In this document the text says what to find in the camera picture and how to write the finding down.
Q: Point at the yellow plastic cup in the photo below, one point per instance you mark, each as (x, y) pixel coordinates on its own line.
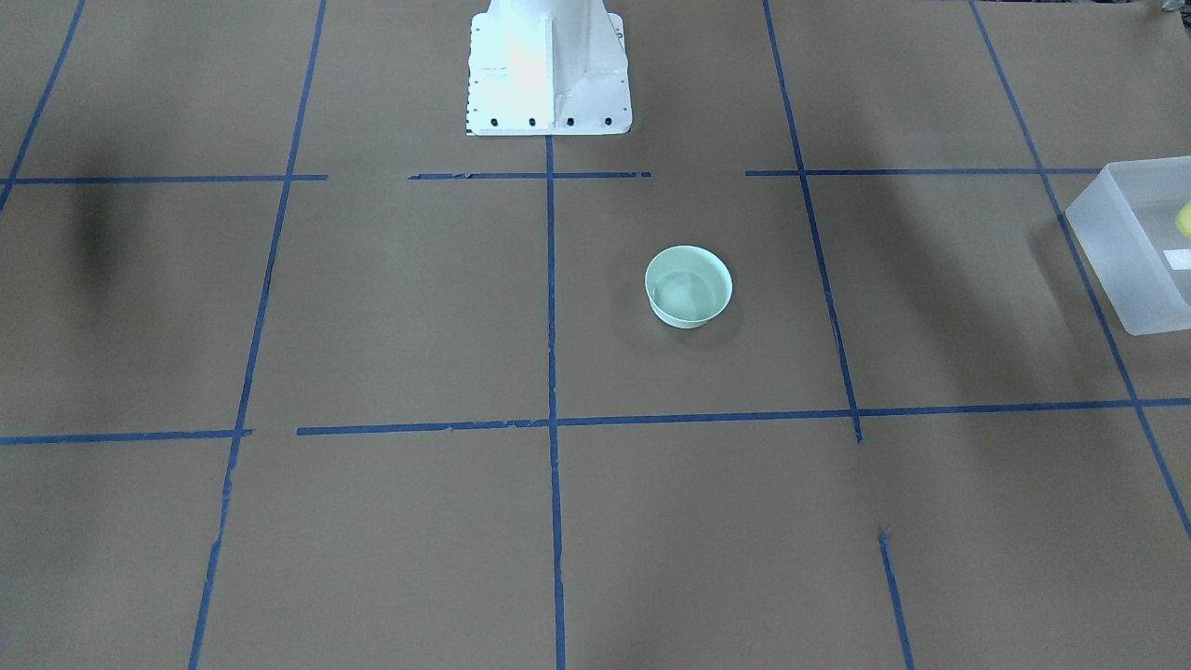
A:
(1182, 220)

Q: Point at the translucent white storage box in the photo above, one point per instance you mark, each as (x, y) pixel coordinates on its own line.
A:
(1126, 222)

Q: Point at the mint green bowl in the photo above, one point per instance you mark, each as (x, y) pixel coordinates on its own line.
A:
(687, 286)

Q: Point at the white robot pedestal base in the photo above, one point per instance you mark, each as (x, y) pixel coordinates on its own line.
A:
(548, 68)

